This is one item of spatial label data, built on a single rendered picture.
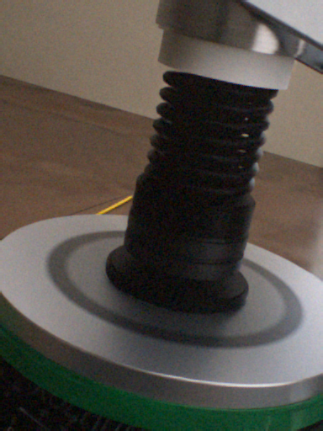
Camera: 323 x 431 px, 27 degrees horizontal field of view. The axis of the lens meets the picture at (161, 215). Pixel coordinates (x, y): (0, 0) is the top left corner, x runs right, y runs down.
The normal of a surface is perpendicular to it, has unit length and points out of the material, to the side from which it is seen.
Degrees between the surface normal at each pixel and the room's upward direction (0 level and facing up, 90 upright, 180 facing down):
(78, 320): 0
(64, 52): 90
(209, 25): 90
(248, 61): 90
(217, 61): 90
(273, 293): 0
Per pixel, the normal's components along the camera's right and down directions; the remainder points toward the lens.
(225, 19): -0.22, 0.26
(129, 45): -0.44, 0.19
